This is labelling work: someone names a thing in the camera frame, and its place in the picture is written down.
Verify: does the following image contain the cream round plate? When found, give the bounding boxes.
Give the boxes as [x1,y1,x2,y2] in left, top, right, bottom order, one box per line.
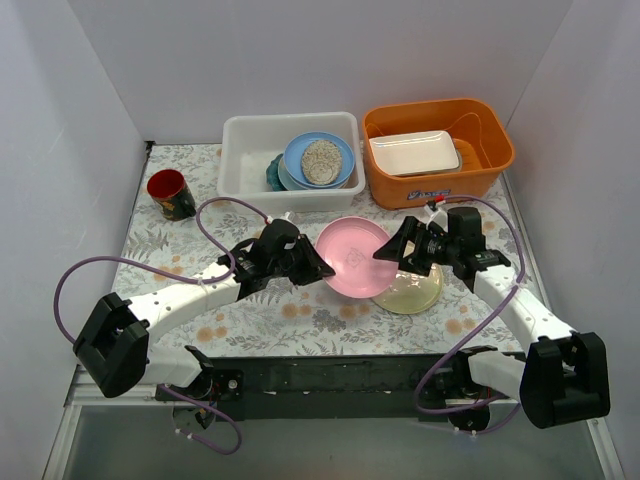
[372,264,444,315]

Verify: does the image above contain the pink round plate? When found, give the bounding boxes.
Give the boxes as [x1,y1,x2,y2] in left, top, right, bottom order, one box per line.
[315,216,398,299]

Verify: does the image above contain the white deep plate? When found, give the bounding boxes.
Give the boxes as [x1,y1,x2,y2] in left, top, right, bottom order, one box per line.
[277,159,347,191]

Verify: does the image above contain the teal scalloped plate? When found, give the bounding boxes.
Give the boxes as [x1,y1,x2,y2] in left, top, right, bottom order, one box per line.
[266,154,286,191]

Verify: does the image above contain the speckled oval dish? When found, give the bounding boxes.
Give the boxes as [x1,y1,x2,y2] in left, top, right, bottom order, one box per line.
[301,139,343,186]

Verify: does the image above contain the blue round plate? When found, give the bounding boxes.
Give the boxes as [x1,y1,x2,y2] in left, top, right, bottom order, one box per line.
[283,132,355,188]

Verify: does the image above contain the pale peach bottom plate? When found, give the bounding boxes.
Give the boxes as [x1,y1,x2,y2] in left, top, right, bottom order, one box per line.
[278,169,346,191]

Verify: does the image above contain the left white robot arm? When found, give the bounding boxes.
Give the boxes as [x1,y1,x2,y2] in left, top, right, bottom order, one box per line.
[73,219,335,400]

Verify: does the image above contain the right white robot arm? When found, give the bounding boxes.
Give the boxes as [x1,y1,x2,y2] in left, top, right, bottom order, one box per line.
[373,204,611,429]

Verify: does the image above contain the white plastic bin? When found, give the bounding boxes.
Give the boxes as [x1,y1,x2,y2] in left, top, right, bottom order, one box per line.
[217,112,366,214]

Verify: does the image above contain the floral patterned table mat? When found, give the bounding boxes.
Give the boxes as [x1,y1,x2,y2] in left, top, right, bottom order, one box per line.
[113,145,519,357]

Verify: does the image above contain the orange plastic tub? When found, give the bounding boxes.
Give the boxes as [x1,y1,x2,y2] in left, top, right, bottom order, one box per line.
[362,98,515,210]

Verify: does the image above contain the white rectangular tray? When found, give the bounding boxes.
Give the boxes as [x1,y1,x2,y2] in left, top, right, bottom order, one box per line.
[369,130,462,177]

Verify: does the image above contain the red and black mug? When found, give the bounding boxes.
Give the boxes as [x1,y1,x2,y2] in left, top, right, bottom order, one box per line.
[146,169,196,221]

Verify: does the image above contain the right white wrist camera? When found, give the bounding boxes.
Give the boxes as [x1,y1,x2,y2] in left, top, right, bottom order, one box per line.
[424,201,448,231]

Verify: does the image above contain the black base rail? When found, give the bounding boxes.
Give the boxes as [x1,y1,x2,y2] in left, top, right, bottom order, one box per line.
[69,352,506,421]

